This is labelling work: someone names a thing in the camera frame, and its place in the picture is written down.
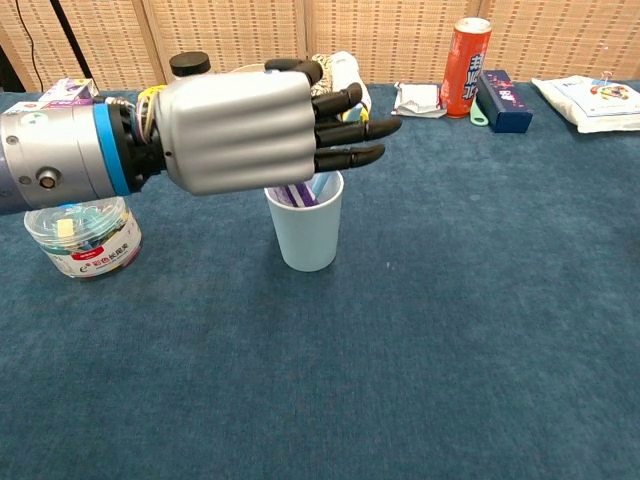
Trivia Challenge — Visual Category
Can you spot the teal plastic opener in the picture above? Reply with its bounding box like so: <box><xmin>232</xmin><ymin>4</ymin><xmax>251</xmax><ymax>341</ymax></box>
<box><xmin>468</xmin><ymin>97</ymin><xmax>489</xmax><ymax>129</ymax></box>

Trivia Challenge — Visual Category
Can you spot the braided rope bundle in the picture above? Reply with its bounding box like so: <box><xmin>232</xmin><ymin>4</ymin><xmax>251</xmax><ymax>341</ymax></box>
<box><xmin>309</xmin><ymin>53</ymin><xmax>342</xmax><ymax>97</ymax></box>

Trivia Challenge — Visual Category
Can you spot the white bottle with yellow cap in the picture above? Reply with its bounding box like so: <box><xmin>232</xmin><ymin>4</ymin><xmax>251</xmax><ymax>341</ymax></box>
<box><xmin>330</xmin><ymin>49</ymin><xmax>374</xmax><ymax>122</ymax></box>

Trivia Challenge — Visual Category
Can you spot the red drink can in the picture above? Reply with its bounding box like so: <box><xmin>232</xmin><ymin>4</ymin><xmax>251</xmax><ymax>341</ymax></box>
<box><xmin>442</xmin><ymin>16</ymin><xmax>494</xmax><ymax>120</ymax></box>

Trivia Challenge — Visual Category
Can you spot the white printed bag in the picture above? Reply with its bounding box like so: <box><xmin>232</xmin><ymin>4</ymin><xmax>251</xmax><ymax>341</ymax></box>
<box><xmin>530</xmin><ymin>74</ymin><xmax>640</xmax><ymax>134</ymax></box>

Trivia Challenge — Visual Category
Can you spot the white snack packet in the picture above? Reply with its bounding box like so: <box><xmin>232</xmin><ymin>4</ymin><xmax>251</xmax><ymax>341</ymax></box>
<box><xmin>392</xmin><ymin>81</ymin><xmax>448</xmax><ymax>120</ymax></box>

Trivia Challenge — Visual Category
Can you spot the small white purple carton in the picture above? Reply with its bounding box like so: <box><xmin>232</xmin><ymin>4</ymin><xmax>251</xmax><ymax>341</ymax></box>
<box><xmin>37</xmin><ymin>78</ymin><xmax>100</xmax><ymax>104</ymax></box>

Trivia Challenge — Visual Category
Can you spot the white paper cup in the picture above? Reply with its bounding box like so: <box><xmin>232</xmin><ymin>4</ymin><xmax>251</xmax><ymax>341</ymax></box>
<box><xmin>263</xmin><ymin>169</ymin><xmax>345</xmax><ymax>273</ymax></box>

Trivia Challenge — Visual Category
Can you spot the dark blue box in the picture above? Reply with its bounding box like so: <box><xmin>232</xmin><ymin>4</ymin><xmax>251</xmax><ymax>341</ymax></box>
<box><xmin>474</xmin><ymin>69</ymin><xmax>534</xmax><ymax>134</ymax></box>

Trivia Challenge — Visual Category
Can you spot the blue table cloth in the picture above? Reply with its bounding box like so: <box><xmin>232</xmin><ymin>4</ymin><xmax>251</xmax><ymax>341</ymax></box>
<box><xmin>0</xmin><ymin>79</ymin><xmax>640</xmax><ymax>480</ymax></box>

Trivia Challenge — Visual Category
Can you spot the purple box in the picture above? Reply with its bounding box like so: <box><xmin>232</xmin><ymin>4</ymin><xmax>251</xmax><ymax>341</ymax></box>
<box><xmin>45</xmin><ymin>97</ymin><xmax>97</xmax><ymax>110</ymax></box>

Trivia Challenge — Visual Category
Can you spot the purple white toothpaste tube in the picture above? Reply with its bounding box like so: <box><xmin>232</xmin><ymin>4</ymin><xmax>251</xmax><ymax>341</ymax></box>
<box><xmin>278</xmin><ymin>182</ymin><xmax>322</xmax><ymax>208</ymax></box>

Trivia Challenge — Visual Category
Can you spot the light blue toothbrush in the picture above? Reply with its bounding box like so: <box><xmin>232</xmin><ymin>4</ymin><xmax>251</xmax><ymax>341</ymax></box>
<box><xmin>308</xmin><ymin>172</ymin><xmax>337</xmax><ymax>200</ymax></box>

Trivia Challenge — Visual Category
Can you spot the bamboo folding screen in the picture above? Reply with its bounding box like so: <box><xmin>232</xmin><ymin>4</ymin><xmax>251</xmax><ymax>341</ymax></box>
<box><xmin>0</xmin><ymin>0</ymin><xmax>640</xmax><ymax>95</ymax></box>

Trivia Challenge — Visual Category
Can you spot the clear round container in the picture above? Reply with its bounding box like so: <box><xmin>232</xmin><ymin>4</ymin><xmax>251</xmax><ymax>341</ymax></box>
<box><xmin>23</xmin><ymin>195</ymin><xmax>144</xmax><ymax>280</ymax></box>

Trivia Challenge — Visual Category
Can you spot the glass jar with black lid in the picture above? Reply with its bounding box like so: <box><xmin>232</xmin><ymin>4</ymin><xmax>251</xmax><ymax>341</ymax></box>
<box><xmin>168</xmin><ymin>51</ymin><xmax>211</xmax><ymax>79</ymax></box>

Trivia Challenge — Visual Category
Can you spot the white blue carton box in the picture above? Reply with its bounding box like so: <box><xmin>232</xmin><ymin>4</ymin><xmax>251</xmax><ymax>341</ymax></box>
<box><xmin>0</xmin><ymin>99</ymin><xmax>51</xmax><ymax>120</ymax></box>

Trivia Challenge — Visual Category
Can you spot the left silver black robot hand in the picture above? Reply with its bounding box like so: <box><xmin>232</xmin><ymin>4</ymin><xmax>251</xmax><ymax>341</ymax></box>
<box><xmin>149</xmin><ymin>58</ymin><xmax>403</xmax><ymax>196</ymax></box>

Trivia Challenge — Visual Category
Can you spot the black tripod stand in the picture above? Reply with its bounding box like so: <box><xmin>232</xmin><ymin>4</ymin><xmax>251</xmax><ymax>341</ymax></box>
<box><xmin>49</xmin><ymin>0</ymin><xmax>95</xmax><ymax>82</ymax></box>

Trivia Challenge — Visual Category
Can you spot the thin black cable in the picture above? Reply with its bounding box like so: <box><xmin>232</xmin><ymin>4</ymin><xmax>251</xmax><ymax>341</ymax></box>
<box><xmin>14</xmin><ymin>0</ymin><xmax>45</xmax><ymax>92</ymax></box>

